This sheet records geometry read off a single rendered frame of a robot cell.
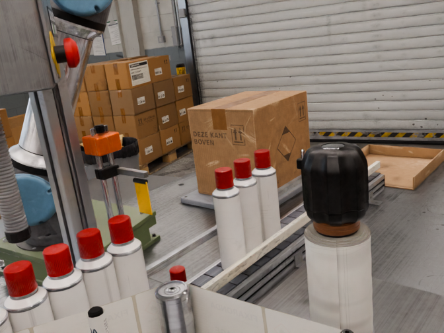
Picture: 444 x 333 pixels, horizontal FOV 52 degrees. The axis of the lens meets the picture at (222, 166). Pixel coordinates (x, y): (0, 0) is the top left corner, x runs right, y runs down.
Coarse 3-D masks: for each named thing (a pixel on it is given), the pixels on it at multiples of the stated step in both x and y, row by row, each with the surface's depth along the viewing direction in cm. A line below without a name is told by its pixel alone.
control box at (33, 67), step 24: (0, 0) 53; (24, 0) 54; (48, 0) 66; (0, 24) 54; (24, 24) 54; (48, 24) 58; (0, 48) 54; (24, 48) 55; (48, 48) 56; (0, 72) 55; (24, 72) 56; (48, 72) 56
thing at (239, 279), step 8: (368, 176) 132; (376, 176) 132; (304, 208) 115; (288, 216) 112; (296, 216) 111; (296, 232) 103; (288, 240) 99; (280, 248) 96; (264, 256) 94; (272, 256) 93; (256, 264) 91; (264, 264) 91; (208, 272) 90; (216, 272) 90; (248, 272) 88; (200, 280) 88; (208, 280) 87; (232, 280) 86; (240, 280) 86; (224, 288) 84; (232, 288) 84
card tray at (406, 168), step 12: (372, 156) 166; (384, 156) 164; (396, 156) 163; (408, 156) 160; (420, 156) 157; (432, 156) 155; (384, 168) 151; (396, 168) 150; (408, 168) 148; (420, 168) 147; (432, 168) 144; (396, 180) 139; (408, 180) 138; (420, 180) 135
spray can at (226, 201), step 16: (224, 176) 84; (224, 192) 84; (224, 208) 85; (240, 208) 87; (224, 224) 86; (240, 224) 87; (224, 240) 87; (240, 240) 87; (224, 256) 88; (240, 256) 88
